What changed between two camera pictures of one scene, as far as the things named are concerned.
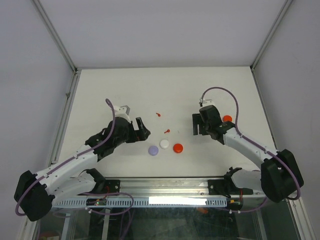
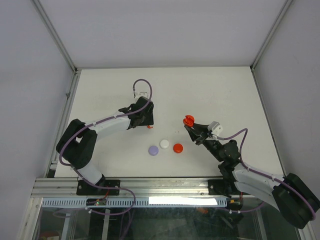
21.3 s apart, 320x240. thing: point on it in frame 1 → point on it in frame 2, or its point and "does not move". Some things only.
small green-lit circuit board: [96, 201] does not move
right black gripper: [197, 119] → [199, 128]
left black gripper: [140, 135] → [149, 120]
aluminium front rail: [169, 187] does not move
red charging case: [227, 118] → [189, 121]
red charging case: [178, 148] does not move
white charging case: [164, 143] does not move
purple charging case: [153, 150] does not move
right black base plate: [216, 186] does not move
